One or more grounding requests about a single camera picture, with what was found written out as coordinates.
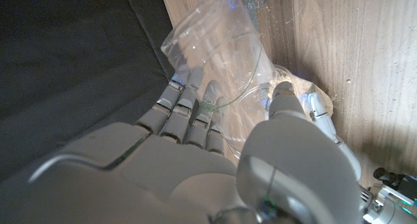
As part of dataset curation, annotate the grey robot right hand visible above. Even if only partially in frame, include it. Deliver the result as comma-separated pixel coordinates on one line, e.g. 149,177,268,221
0,79,364,224

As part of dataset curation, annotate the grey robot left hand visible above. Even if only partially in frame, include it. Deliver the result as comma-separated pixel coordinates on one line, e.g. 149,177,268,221
306,90,417,224

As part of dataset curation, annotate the tall clear plastic cup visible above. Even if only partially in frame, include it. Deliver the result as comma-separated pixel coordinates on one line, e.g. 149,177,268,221
272,64,335,120

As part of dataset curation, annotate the wide clear plastic cup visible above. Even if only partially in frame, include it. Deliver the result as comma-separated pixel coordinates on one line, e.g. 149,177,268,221
160,0,294,153

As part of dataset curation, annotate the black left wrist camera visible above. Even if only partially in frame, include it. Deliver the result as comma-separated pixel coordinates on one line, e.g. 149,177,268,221
373,167,417,201

